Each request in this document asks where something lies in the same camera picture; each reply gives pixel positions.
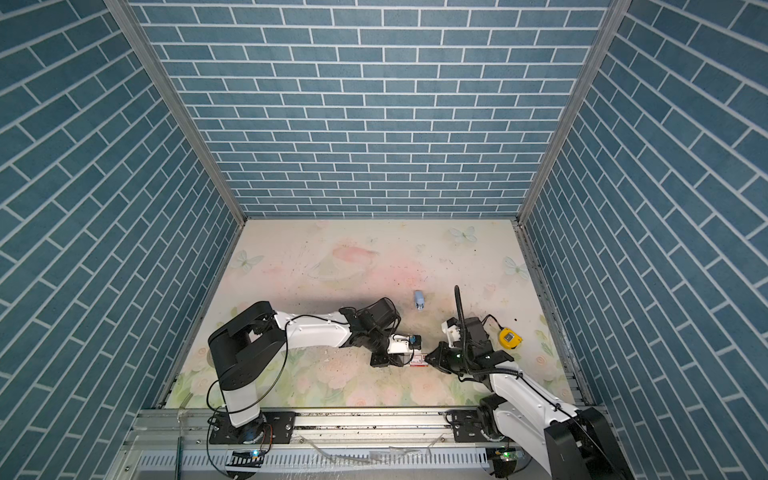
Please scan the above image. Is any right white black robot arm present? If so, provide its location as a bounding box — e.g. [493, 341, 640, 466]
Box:
[426, 317, 633, 479]

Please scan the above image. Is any yellow tape measure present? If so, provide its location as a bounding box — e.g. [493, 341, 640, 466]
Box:
[498, 328, 522, 350]

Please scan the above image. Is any white slotted cable duct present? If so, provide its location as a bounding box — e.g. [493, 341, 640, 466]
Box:
[137, 449, 490, 473]

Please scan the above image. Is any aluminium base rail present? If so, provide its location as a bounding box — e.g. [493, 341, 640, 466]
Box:
[126, 406, 519, 450]

